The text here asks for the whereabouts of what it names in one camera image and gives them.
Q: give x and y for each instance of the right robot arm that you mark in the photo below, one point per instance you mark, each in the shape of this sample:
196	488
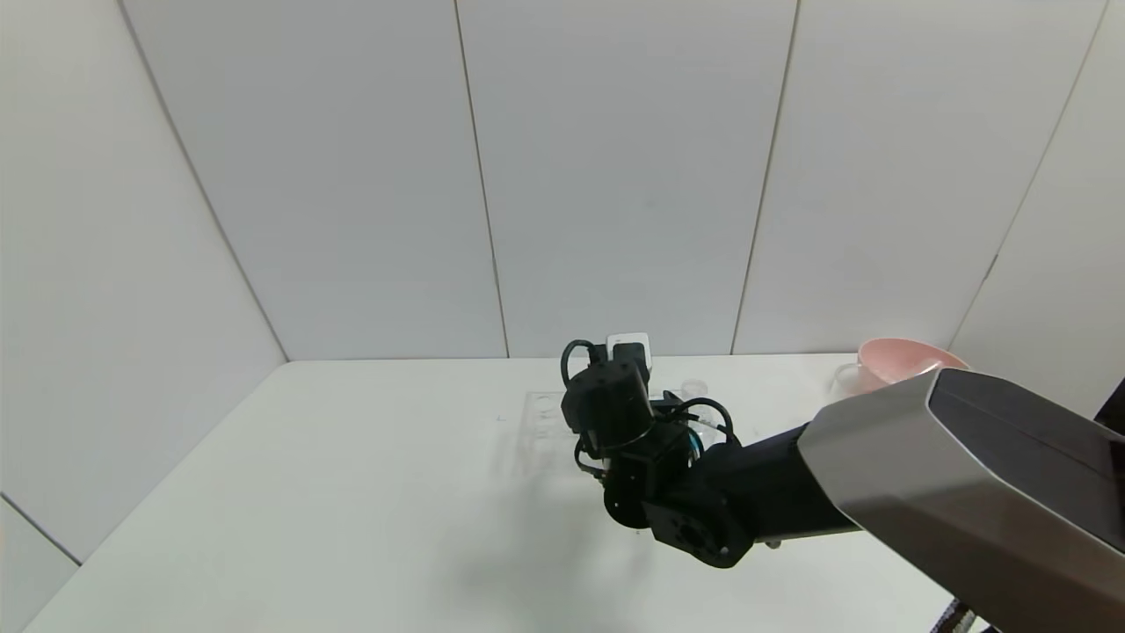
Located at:
923	475

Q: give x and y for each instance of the clear plastic test tube rack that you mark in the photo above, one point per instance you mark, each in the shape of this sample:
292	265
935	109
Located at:
540	440

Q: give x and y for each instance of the test tube with blue pigment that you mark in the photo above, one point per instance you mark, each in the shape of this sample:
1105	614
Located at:
694	388

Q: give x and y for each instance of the clear plastic beaker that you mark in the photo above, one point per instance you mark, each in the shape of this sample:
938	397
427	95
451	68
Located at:
845	382

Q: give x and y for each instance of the pink bowl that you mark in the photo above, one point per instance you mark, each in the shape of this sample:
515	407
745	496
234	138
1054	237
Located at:
896	360

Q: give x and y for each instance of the dark furniture piece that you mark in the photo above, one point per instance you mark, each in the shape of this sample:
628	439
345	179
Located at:
1113	409

